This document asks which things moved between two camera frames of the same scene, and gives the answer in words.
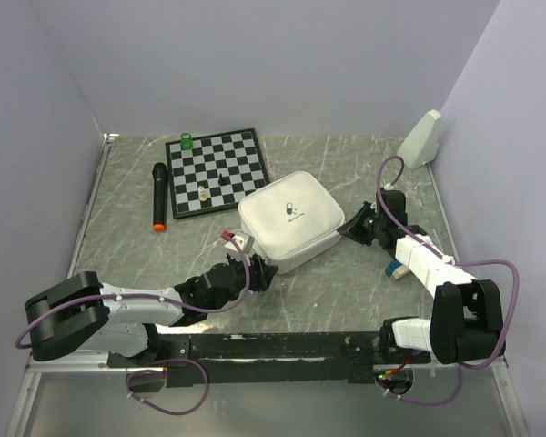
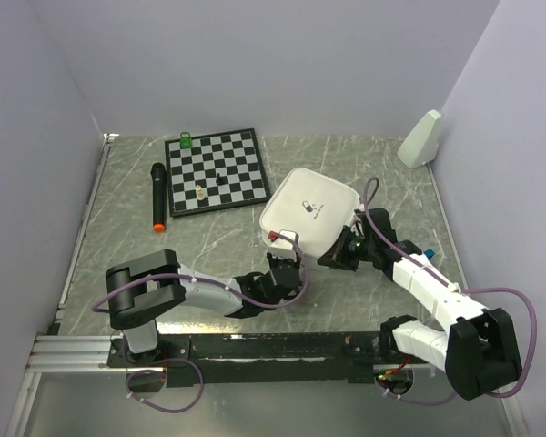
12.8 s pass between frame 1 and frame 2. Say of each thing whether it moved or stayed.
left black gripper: moved
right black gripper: moved
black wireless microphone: stayed
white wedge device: stayed
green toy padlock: stayed
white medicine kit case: moved
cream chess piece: stayed
